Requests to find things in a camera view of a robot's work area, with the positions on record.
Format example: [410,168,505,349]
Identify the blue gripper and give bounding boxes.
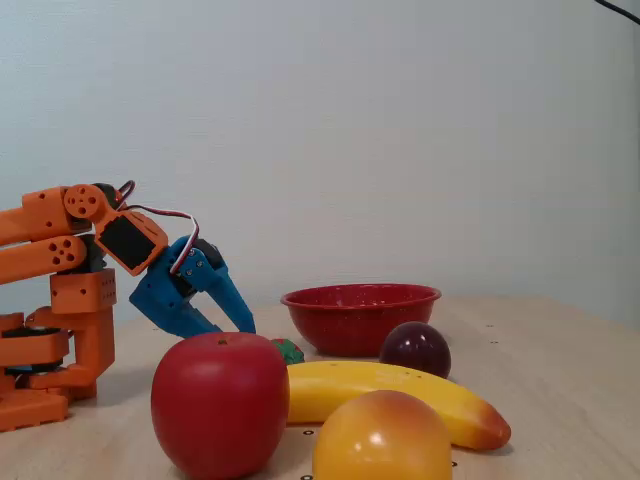
[129,234,258,339]

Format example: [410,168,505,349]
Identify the dark purple plum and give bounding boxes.
[378,321,452,380]

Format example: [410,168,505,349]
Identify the red speckled bowl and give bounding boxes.
[280,283,443,358]

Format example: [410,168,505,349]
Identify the red toy apple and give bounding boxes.
[150,331,291,480]

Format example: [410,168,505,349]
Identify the small toy strawberry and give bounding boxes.
[270,338,306,365]

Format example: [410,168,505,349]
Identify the yellow toy banana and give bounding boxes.
[285,360,513,452]

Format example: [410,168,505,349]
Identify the yellow orange toy peach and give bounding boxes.
[311,389,454,480]

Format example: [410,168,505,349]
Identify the white red black servo cable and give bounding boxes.
[114,180,202,275]

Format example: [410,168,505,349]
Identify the black hanging cable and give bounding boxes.
[593,0,640,25]

